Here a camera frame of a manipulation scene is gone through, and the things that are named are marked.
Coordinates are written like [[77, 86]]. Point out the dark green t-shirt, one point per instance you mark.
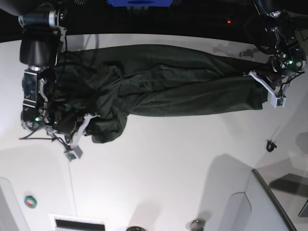
[[154, 80]]

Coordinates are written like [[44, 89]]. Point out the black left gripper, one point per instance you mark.
[[272, 76]]

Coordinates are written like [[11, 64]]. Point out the round metal knob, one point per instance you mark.
[[197, 224]]

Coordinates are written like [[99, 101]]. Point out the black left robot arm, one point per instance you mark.
[[287, 60]]

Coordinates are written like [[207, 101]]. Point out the green red tape roll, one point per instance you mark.
[[30, 201]]

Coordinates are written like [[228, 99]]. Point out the small black clip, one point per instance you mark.
[[271, 146]]

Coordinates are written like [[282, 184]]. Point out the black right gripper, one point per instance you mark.
[[72, 125]]

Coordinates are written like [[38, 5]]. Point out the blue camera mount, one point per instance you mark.
[[136, 3]]

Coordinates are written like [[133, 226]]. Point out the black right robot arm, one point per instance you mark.
[[44, 50]]

